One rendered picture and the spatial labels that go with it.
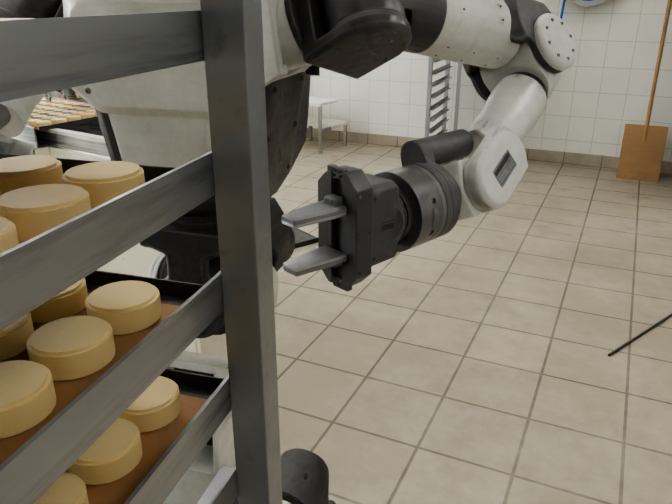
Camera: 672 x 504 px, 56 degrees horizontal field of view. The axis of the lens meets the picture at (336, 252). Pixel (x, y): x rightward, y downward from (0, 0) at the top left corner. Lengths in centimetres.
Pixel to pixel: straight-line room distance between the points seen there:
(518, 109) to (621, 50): 476
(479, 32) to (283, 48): 25
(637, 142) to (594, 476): 364
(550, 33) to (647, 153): 455
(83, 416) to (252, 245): 16
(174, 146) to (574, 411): 189
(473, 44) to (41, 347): 62
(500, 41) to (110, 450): 66
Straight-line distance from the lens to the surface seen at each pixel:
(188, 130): 76
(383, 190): 62
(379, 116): 607
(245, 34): 41
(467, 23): 82
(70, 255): 32
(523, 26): 88
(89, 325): 43
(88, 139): 231
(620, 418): 243
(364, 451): 209
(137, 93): 78
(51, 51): 31
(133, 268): 231
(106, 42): 34
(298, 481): 147
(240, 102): 42
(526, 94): 87
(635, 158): 543
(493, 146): 74
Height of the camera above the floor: 135
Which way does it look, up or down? 22 degrees down
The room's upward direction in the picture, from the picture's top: straight up
